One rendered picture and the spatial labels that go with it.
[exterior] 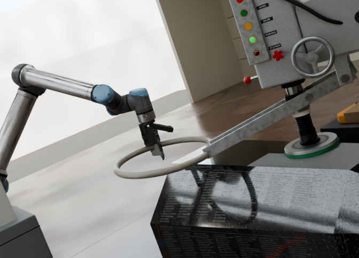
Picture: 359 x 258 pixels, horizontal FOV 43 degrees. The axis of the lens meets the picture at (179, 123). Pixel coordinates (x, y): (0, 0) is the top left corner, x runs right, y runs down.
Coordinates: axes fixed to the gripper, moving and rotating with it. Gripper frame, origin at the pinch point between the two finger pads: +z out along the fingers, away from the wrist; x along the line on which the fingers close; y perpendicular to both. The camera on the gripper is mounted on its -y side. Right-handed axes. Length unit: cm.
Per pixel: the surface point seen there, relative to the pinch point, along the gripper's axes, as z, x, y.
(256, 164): 3, 50, -33
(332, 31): -43, 74, -66
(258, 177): 6, 57, -31
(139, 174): -7.4, 42.9, 14.3
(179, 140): -6.1, 4.1, -9.8
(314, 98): -20, 65, -58
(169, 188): 15.0, 6.8, 2.5
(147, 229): 92, -137, 24
